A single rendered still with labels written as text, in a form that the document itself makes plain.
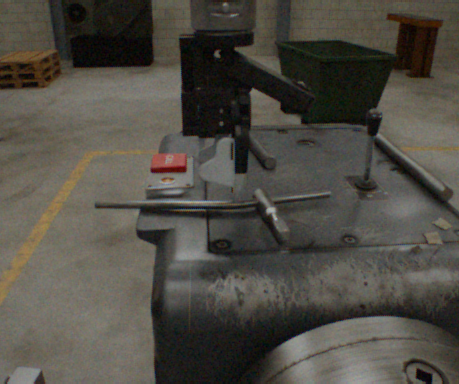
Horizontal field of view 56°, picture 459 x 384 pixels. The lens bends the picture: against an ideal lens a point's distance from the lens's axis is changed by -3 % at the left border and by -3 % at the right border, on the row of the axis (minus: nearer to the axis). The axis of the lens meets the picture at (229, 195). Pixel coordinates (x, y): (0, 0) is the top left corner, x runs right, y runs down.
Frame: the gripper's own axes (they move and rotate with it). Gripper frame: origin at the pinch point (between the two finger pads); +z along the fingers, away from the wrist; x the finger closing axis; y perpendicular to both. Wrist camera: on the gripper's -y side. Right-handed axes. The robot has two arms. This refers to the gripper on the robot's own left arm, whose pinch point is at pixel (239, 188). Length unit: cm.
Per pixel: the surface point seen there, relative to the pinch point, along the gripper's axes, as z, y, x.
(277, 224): 2.1, -4.1, 6.3
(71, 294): 129, 78, -142
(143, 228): 4.0, 12.9, 2.9
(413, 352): 5.9, -14.3, 24.8
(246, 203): 2.6, -1.0, -0.5
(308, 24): 61, -244, -956
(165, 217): 4.0, 10.2, 0.1
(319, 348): 7.0, -5.9, 22.4
